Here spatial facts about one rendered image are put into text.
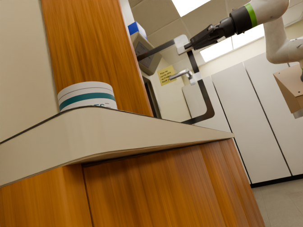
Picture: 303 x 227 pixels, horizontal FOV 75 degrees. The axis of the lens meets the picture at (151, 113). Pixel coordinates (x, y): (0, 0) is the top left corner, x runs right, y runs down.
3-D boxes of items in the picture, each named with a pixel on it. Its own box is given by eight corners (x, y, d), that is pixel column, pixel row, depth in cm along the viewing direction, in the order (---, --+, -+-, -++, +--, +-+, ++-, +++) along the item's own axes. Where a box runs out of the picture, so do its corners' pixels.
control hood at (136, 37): (123, 58, 98) (118, 41, 101) (151, 76, 127) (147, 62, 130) (142, 47, 94) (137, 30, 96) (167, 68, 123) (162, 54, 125)
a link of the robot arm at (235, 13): (253, 22, 70) (252, 34, 79) (241, -3, 73) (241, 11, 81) (236, 31, 73) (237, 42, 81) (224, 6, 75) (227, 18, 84)
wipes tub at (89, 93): (54, 162, 42) (44, 97, 45) (96, 156, 53) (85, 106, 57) (101, 145, 37) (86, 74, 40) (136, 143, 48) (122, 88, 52)
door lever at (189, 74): (172, 84, 88) (171, 79, 88) (193, 75, 85) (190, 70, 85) (169, 80, 83) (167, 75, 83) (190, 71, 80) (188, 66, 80)
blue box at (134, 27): (124, 44, 104) (120, 29, 106) (134, 51, 113) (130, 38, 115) (140, 34, 100) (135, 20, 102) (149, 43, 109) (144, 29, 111)
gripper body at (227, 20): (229, 22, 83) (208, 33, 86) (227, 11, 75) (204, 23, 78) (236, 37, 81) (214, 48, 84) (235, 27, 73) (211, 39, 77)
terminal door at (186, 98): (149, 138, 89) (128, 61, 99) (216, 116, 80) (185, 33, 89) (149, 138, 88) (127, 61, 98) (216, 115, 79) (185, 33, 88)
